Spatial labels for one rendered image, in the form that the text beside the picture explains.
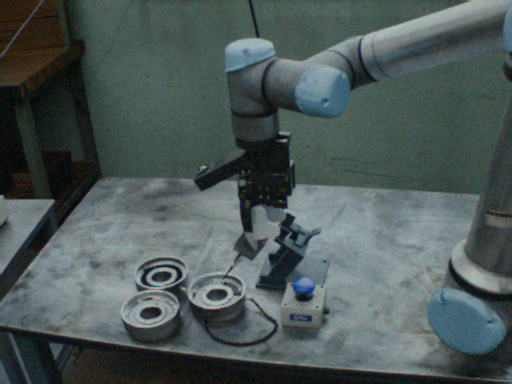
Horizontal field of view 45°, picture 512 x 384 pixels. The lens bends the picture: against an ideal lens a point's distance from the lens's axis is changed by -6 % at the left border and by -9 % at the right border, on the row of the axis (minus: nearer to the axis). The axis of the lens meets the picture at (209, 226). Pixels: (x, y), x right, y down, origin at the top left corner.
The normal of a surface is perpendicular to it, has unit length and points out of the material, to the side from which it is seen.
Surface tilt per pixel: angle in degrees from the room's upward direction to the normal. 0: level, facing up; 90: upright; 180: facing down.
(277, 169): 90
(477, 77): 90
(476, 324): 97
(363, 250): 0
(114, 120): 90
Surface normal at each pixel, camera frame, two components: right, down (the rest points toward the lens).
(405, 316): -0.11, -0.84
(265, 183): -0.29, 0.54
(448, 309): -0.65, 0.56
